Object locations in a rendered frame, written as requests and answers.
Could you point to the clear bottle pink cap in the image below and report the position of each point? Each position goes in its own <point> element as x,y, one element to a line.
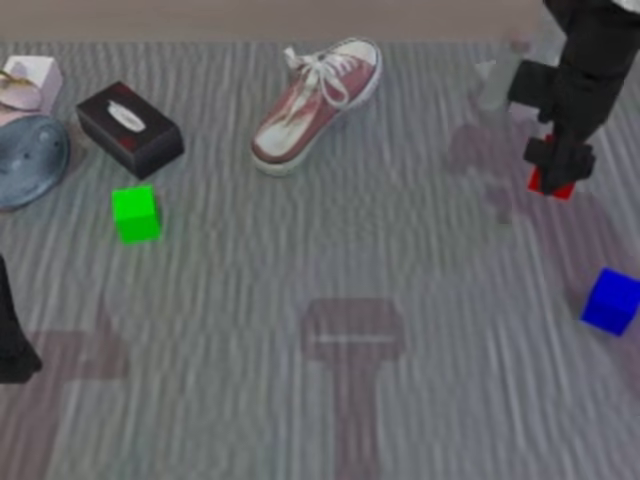
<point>497,80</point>

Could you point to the red canvas shoe white laces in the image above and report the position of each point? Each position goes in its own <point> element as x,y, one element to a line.
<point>312,107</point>

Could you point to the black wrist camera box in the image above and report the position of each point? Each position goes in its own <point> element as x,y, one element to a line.
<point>532,87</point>

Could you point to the red cube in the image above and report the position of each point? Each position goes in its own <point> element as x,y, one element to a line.
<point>537,180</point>

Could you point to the grey-blue round plate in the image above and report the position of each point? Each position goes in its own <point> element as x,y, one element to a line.
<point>27,162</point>

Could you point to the white square box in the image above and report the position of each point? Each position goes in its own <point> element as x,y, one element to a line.
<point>47,75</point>

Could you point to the blue cube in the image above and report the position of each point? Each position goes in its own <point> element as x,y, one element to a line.
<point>610,301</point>

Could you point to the green cube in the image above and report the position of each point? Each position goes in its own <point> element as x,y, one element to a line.
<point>135,214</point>

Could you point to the black tissue box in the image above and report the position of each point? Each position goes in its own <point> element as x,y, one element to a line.
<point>131,130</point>

